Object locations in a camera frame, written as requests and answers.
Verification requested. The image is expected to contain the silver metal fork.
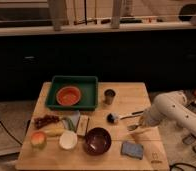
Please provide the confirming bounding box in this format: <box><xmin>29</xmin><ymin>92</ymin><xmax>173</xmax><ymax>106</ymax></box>
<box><xmin>127</xmin><ymin>124</ymin><xmax>140</xmax><ymax>131</ymax></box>

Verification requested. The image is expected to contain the metal cup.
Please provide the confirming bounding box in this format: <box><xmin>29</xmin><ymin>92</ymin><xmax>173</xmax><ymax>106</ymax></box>
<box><xmin>104</xmin><ymin>89</ymin><xmax>116</xmax><ymax>105</ymax></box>

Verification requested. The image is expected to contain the green plastic tray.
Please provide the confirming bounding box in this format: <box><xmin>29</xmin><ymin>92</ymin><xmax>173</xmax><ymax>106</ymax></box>
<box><xmin>45</xmin><ymin>75</ymin><xmax>98</xmax><ymax>111</ymax></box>

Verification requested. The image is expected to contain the bunch of red grapes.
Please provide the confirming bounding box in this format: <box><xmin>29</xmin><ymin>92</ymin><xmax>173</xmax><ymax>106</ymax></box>
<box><xmin>34</xmin><ymin>115</ymin><xmax>59</xmax><ymax>129</ymax></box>

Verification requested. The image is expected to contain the orange bowl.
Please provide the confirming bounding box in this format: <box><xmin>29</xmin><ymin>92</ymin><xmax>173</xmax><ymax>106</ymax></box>
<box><xmin>56</xmin><ymin>86</ymin><xmax>81</xmax><ymax>106</ymax></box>

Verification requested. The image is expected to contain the dish brush with black head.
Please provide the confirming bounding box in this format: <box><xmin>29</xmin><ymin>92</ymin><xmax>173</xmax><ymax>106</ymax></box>
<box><xmin>106</xmin><ymin>111</ymin><xmax>143</xmax><ymax>124</ymax></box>

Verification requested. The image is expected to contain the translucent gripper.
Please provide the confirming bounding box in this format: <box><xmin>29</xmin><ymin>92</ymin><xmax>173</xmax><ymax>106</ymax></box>
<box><xmin>134</xmin><ymin>115</ymin><xmax>149</xmax><ymax>131</ymax></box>

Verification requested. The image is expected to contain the black cable on floor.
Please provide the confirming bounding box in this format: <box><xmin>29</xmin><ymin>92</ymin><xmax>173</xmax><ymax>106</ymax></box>
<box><xmin>0</xmin><ymin>109</ymin><xmax>24</xmax><ymax>147</ymax></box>

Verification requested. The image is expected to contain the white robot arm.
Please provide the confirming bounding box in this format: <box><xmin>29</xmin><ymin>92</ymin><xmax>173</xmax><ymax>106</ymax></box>
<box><xmin>139</xmin><ymin>91</ymin><xmax>196</xmax><ymax>137</ymax></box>

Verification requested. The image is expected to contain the white small bowl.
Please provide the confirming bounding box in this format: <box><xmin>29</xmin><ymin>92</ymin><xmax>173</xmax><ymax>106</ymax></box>
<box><xmin>59</xmin><ymin>130</ymin><xmax>78</xmax><ymax>150</ymax></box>

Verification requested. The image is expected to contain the blue sponge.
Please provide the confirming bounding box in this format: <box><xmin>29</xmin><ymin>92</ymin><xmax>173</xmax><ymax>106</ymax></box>
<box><xmin>121</xmin><ymin>141</ymin><xmax>144</xmax><ymax>160</ymax></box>

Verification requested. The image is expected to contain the wooden block with dark strip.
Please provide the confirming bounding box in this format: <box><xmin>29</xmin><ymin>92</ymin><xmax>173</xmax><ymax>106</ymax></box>
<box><xmin>76</xmin><ymin>115</ymin><xmax>89</xmax><ymax>136</ymax></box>

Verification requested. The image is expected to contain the dark purple bowl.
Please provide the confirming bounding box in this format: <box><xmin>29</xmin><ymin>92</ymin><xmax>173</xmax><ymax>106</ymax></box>
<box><xmin>83</xmin><ymin>127</ymin><xmax>112</xmax><ymax>156</ymax></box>

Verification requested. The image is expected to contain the yellow banana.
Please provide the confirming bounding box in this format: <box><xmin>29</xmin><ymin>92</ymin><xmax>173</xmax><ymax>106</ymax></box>
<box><xmin>44</xmin><ymin>128</ymin><xmax>64</xmax><ymax>137</ymax></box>

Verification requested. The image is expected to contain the orange peach fruit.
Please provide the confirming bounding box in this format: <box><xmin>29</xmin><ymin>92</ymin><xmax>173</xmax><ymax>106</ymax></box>
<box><xmin>30</xmin><ymin>131</ymin><xmax>46</xmax><ymax>148</ymax></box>

